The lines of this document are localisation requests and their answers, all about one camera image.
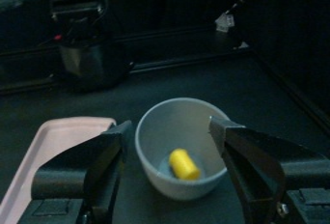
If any pink tray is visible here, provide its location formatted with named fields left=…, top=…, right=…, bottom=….
left=0, top=116, right=118, bottom=224

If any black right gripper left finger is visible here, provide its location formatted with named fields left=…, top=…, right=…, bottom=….
left=30, top=120, right=132, bottom=224

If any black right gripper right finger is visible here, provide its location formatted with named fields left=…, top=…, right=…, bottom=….
left=207, top=115, right=330, bottom=224

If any white tag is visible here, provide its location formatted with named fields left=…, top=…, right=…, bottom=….
left=214, top=13, right=237, bottom=33

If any yellow toy can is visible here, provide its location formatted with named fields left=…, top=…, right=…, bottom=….
left=167, top=148, right=202, bottom=181

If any grey bowl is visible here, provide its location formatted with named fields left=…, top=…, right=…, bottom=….
left=134, top=98, right=233, bottom=201

